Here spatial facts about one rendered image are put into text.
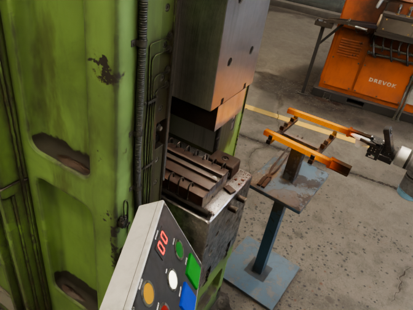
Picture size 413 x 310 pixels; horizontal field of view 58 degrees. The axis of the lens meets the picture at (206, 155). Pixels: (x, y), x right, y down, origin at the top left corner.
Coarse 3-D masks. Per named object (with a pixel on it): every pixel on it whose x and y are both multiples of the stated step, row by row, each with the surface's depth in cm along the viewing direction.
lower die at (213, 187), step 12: (168, 144) 163; (168, 156) 154; (192, 156) 158; (168, 168) 149; (180, 168) 150; (192, 168) 150; (216, 168) 153; (192, 180) 145; (204, 180) 146; (216, 180) 145; (180, 192) 144; (192, 192) 141; (204, 192) 142; (216, 192) 151; (204, 204) 144
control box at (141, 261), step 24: (144, 216) 100; (168, 216) 104; (144, 240) 92; (168, 240) 100; (120, 264) 88; (144, 264) 86; (168, 264) 96; (120, 288) 82; (168, 288) 93; (192, 288) 106
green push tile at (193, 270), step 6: (192, 258) 109; (192, 264) 108; (198, 264) 112; (186, 270) 105; (192, 270) 107; (198, 270) 111; (192, 276) 106; (198, 276) 110; (192, 282) 106; (198, 282) 109
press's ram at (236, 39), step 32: (192, 0) 100; (224, 0) 95; (256, 0) 110; (192, 32) 104; (224, 32) 100; (256, 32) 119; (192, 64) 109; (224, 64) 108; (192, 96) 114; (224, 96) 118
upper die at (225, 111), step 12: (240, 96) 130; (180, 108) 126; (192, 108) 123; (216, 108) 118; (228, 108) 125; (240, 108) 135; (192, 120) 125; (204, 120) 122; (216, 120) 120; (228, 120) 129
